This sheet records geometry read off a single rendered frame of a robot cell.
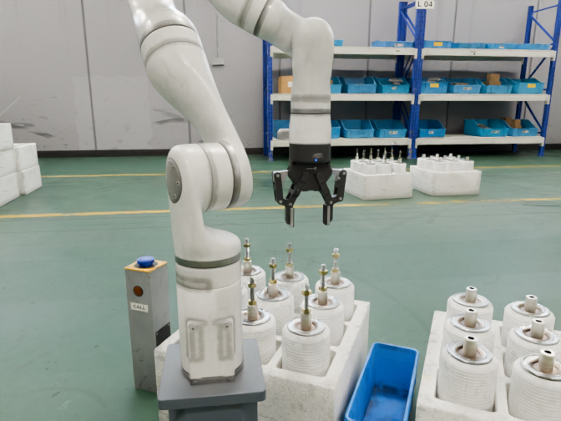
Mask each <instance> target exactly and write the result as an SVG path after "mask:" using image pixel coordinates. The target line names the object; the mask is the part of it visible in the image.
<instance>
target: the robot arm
mask: <svg viewBox="0 0 561 421"><path fill-rule="evenodd" d="M209 1H210V2H211V4H212V5H213V6H214V7H215V9H216V10H217V11H218V12H219V13H220V14H221V15H222V16H223V17H224V18H226V19H227V20H228V21H230V22H231V23H233V24H234V25H235V26H237V27H239V28H242V29H244V30H245V31H246V32H248V33H251V34H253V35H255V36H256V37H257V38H261V39H263V40H265V41H267V42H269V43H271V44H272V45H274V46H275V47H277V48H278V49H279V50H281V51H282V52H284V53H286V54H287V55H289V56H290V57H292V68H293V83H292V87H291V120H290V128H289V129H279V130H278V131H277V139H282V140H289V166H288V168H287V170H283V171H276V170H273V171H272V173H271V174H272V182H273V189H274V197H275V201H276V202H277V203H278V204H279V205H283V206H284V207H285V222H286V224H287V225H288V226H289V227H294V207H293V205H294V204H295V202H296V198H297V197H298V196H299V195H300V193H301V192H304V191H309V190H313V191H319V192H320V193H321V196H322V198H323V200H324V201H325V204H323V224H324V225H326V226H328V225H330V221H332V219H333V205H334V204H335V203H337V202H339V201H343V197H344V191H345V185H346V173H347V172H346V170H343V169H341V168H339V169H332V168H331V114H330V112H331V70H332V63H333V53H334V35H333V32H332V30H331V27H330V26H329V24H328V23H327V22H326V21H324V20H323V19H321V18H316V17H311V18H303V17H302V16H300V15H298V14H297V13H294V12H292V11H291V10H290V9H289V8H287V6H286V5H285V4H284V3H283V2H282V1H281V0H209ZM127 2H128V5H129V7H130V10H131V13H132V15H133V20H134V28H135V32H136V36H137V39H138V43H139V49H140V52H141V55H142V59H143V61H144V66H145V69H146V73H147V75H148V77H149V81H150V83H151V84H152V85H153V86H154V88H155V89H156V90H157V91H158V92H159V94H160V95H161V96H162V97H163V98H164V99H165V100H166V101H167V102H169V103H170V104H171V105H172V106H173V107H174V108H176V109H177V110H178V111H179V112H180V113H181V114H182V115H183V116H184V117H185V118H186V119H187V120H188V121H189V122H190V123H191V124H192V125H193V126H194V127H195V128H196V130H197V131H198V133H199V135H200V137H201V139H202V140H203V142H204V143H203V144H186V145H176V146H174V147H173V148H172V149H171V150H170V152H169V154H168V157H167V160H166V176H165V179H166V183H167V191H168V197H169V211H170V219H171V230H172V237H173V243H174V258H175V270H176V286H177V302H178V317H179V346H180V359H181V371H182V373H183V375H184V376H185V377H186V378H188V379H189V380H190V385H191V386H194V385H203V384H213V383H233V382H234V381H235V376H236V375H237V374H238V373H239V372H240V371H241V369H242V368H243V330H242V291H241V246H240V239H239V237H238V236H236V235H235V234H233V233H231V232H228V231H222V230H218V229H214V228H210V227H208V226H205V223H204V219H203V213H202V212H206V211H217V210H223V209H229V208H235V207H238V206H242V205H244V204H246V203H247V202H248V201H249V199H250V198H251V194H252V190H253V178H252V172H251V168H250V162H249V160H248V157H247V155H246V152H245V149H244V147H243V144H242V143H241V141H240V138H239V136H238V134H237V133H236V130H235V127H234V125H233V124H232V122H231V120H230V117H229V115H228V114H227V112H226V109H225V106H224V105H223V102H222V100H221V98H220V94H219V92H218V89H217V88H216V85H215V81H214V79H213V76H212V73H211V71H210V66H209V64H208V60H207V58H206V54H205V51H204V48H203V45H202V42H201V40H200V36H199V34H198V32H197V30H196V28H195V26H194V24H193V23H192V22H191V21H190V20H189V19H188V18H187V17H186V16H185V15H184V14H183V13H181V12H179V11H178V10H176V8H175V6H174V3H173V0H127ZM331 175H333V179H334V180H335V186H334V192H333V195H331V192H330V190H329V188H328V186H327V184H326V182H327V181H328V180H329V178H330V177H331ZM287 176H288V177H289V178H290V180H291V181H292V184H291V187H290V189H289V190H288V194H287V196H286V198H284V197H283V190H282V183H284V182H285V178H286V177H287Z"/></svg>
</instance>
